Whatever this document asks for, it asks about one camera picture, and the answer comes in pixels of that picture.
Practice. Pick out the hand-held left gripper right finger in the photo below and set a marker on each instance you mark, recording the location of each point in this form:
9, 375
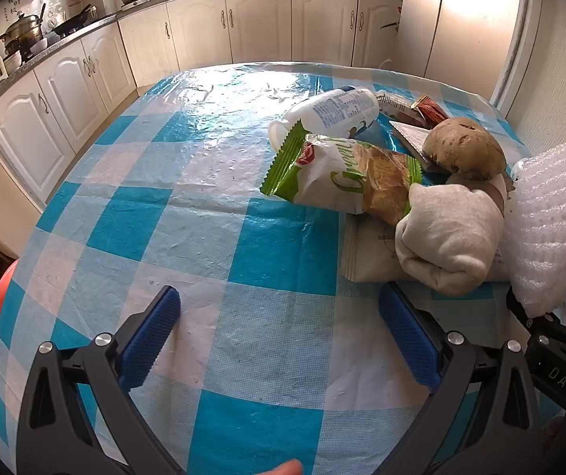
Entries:
409, 341

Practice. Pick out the red sachet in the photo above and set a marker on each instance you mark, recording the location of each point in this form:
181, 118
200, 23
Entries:
431, 109

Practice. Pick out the white bubble wrap roll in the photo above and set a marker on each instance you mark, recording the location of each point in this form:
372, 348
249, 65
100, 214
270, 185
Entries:
550, 227

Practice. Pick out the black wok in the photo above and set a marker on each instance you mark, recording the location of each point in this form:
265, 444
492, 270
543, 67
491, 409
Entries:
72, 22

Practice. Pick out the grey kitchen countertop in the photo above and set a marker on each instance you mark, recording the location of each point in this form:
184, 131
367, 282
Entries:
80, 27

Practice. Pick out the white plastic bottle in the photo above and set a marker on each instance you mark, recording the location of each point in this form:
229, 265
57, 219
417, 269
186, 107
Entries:
332, 111

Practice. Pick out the brown potato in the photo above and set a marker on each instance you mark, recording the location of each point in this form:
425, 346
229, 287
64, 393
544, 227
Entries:
461, 146

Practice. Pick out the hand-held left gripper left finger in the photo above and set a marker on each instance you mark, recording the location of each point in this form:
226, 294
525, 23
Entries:
152, 341

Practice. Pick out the person's left hand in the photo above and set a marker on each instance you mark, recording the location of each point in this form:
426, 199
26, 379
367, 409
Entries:
283, 469

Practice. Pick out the cream kitchen base cabinets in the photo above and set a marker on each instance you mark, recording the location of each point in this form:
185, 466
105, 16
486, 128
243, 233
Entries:
204, 24

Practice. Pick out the steel pot with lid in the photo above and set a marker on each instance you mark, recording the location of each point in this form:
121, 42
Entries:
21, 32

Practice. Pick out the beige rolled sock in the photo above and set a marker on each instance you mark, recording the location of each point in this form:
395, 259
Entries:
446, 237

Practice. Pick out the silver sachet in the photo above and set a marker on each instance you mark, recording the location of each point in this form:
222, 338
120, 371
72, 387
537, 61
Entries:
411, 136

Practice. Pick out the white refrigerator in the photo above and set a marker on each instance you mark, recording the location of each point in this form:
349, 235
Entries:
461, 24

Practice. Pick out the green chip bag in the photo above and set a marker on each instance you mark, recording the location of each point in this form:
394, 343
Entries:
342, 178

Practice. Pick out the blue checked tablecloth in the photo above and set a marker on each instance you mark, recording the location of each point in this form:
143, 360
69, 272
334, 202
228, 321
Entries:
213, 208

